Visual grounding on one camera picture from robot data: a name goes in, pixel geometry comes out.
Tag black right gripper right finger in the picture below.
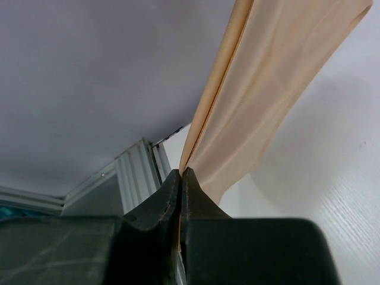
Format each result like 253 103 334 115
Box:
180 168 340 284

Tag aluminium rail frame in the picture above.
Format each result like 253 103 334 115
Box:
0 126 192 285

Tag peach cloth napkin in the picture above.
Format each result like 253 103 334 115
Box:
180 1 379 254

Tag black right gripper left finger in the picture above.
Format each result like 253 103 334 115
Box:
1 170 181 284

